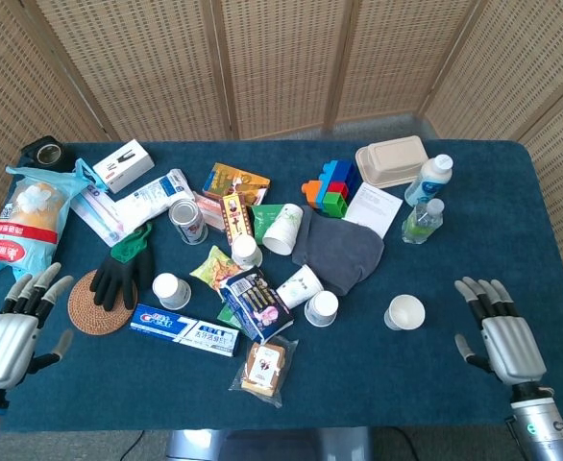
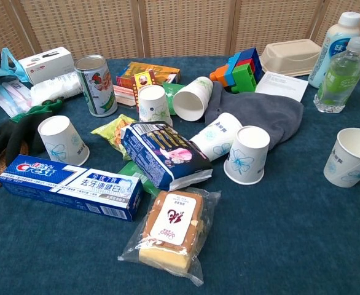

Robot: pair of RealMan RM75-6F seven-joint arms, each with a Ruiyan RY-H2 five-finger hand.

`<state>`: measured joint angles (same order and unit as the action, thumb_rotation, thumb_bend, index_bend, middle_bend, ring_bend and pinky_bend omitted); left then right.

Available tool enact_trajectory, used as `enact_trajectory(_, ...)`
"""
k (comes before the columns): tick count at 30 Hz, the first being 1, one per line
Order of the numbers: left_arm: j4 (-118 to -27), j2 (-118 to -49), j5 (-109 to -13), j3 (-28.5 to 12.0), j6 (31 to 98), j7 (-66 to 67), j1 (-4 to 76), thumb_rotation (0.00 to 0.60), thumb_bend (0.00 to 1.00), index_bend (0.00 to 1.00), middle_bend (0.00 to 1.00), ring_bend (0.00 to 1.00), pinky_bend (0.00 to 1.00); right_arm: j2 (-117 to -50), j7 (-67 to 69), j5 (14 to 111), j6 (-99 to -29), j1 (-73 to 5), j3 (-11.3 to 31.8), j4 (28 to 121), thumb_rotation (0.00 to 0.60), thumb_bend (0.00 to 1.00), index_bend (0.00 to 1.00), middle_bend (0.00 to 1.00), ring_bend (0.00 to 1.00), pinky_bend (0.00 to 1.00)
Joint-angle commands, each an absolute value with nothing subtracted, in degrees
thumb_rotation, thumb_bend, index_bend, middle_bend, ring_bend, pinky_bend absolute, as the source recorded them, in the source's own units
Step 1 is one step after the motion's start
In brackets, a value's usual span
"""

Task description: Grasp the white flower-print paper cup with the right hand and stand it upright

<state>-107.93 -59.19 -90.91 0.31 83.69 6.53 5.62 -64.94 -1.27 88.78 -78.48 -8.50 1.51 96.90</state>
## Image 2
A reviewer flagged white paper cup blue flower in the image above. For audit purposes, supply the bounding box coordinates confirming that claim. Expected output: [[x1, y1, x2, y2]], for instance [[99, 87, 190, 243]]
[[323, 127, 360, 188], [37, 115, 90, 167], [223, 125, 271, 186], [189, 112, 244, 162]]

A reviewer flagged white paper cup green flower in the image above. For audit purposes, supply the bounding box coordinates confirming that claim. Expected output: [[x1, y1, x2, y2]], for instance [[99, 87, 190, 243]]
[[172, 76, 214, 122], [138, 84, 173, 127]]

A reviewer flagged dark blue sanitary pad pack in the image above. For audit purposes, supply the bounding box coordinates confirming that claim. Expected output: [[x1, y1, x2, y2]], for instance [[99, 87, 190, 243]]
[[120, 121, 214, 192]]

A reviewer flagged small green sachet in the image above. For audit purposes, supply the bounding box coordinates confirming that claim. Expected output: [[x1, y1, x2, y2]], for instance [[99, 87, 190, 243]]
[[117, 160, 161, 197]]

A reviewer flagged green tea sachet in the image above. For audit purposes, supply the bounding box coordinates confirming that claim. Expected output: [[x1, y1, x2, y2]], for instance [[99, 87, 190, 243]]
[[161, 81, 187, 116]]

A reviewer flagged yellow green snack packet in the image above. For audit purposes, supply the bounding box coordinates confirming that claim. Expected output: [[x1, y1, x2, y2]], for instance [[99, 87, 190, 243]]
[[90, 114, 137, 161]]

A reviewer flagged red yellow medicine box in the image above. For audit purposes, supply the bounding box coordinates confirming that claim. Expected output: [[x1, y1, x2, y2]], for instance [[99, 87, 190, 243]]
[[130, 69, 157, 107]]

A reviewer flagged pink white flat box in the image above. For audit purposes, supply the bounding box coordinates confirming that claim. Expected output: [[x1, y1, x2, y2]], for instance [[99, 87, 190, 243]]
[[112, 84, 141, 108]]

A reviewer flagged wrapped cake slice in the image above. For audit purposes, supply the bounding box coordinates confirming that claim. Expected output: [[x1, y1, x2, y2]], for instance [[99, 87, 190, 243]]
[[117, 187, 222, 287]]

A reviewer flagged yellow orange box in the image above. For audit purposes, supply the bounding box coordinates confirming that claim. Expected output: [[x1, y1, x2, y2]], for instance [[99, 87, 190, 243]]
[[115, 61, 181, 89]]

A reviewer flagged gray cloth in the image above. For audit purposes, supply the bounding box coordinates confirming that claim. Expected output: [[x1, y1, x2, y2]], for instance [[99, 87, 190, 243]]
[[204, 81, 305, 151]]

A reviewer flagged colourful toy brick block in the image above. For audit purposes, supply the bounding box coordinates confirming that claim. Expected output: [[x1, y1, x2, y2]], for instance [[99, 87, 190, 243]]
[[209, 47, 266, 94]]

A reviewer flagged green white tin can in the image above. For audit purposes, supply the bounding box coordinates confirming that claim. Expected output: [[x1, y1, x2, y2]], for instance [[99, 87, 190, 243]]
[[73, 54, 119, 117]]

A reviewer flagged blue Crest toothpaste box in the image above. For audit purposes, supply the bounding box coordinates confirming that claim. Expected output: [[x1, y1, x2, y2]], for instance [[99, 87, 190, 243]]
[[0, 154, 143, 222]]

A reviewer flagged white paper sheet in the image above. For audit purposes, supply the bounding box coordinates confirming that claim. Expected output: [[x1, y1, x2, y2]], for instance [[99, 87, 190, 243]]
[[254, 71, 309, 103]]

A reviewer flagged woven folding screen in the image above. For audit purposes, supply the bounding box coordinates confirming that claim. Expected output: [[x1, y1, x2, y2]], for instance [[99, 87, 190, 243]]
[[0, 0, 360, 61]]

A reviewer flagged teal table cloth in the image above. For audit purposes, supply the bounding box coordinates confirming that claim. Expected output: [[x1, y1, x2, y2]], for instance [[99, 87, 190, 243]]
[[0, 52, 360, 295]]

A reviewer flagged white wipes pack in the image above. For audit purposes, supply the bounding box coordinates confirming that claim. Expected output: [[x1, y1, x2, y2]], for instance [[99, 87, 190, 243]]
[[29, 72, 84, 107]]

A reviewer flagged beige lidded lunch box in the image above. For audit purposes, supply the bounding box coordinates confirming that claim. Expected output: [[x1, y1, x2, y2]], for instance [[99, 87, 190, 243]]
[[259, 38, 323, 77]]

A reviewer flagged white box with black print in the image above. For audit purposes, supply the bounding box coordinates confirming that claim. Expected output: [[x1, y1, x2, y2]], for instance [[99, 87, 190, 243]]
[[18, 46, 74, 85]]

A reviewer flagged black green work glove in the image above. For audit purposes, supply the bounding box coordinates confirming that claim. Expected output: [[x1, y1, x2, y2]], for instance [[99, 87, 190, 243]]
[[0, 97, 65, 171]]

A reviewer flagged clear bottle green label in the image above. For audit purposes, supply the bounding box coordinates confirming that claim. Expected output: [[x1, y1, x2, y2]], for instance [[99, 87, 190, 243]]
[[313, 36, 360, 114]]

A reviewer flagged white milk drink bottle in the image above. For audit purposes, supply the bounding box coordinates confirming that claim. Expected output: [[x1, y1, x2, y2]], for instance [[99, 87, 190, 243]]
[[307, 11, 360, 89]]

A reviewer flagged toothbrush pack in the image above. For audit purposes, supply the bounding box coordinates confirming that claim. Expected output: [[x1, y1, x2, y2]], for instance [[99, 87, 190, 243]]
[[0, 79, 33, 118]]

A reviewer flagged light blue bread bag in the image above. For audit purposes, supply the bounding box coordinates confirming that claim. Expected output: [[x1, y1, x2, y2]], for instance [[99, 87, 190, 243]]
[[0, 47, 30, 93]]

